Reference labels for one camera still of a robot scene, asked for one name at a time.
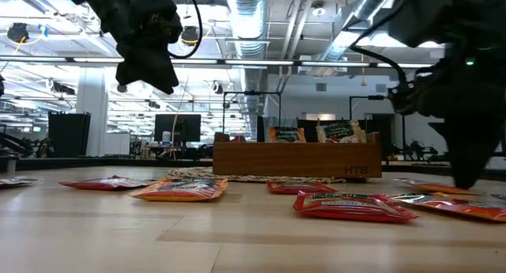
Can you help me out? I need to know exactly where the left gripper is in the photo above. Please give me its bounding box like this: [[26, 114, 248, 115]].
[[114, 0, 183, 96]]

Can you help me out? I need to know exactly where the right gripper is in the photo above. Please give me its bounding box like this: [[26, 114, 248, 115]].
[[389, 47, 506, 190]]

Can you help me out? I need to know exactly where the wooden tea organizer box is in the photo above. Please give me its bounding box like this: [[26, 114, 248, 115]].
[[212, 131, 383, 180]]

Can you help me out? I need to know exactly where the black computer monitor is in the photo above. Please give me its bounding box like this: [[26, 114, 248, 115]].
[[153, 113, 202, 143]]

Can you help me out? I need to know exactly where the white square pillar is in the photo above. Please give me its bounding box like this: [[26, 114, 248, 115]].
[[74, 66, 110, 158]]

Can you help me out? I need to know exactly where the linear ceiling light strip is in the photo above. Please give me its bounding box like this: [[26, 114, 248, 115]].
[[0, 55, 436, 70]]

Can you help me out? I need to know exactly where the round woven placemat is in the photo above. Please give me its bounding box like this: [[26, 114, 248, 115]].
[[168, 166, 349, 185]]

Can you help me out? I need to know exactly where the black cabinet panel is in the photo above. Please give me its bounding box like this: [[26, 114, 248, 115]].
[[47, 111, 92, 158]]

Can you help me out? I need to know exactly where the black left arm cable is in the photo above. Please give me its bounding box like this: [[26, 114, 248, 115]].
[[168, 0, 204, 60]]

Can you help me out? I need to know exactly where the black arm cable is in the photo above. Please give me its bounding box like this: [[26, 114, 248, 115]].
[[168, 0, 204, 60], [349, 0, 408, 86]]

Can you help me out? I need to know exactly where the black background rig frame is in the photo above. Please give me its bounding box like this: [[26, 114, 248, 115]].
[[349, 94, 407, 155], [222, 90, 282, 142]]

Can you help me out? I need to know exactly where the silver round ventilation duct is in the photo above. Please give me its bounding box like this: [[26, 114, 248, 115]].
[[225, 0, 270, 119], [315, 0, 400, 74]]

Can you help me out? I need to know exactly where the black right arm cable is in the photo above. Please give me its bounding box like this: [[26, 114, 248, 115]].
[[349, 0, 408, 86]]

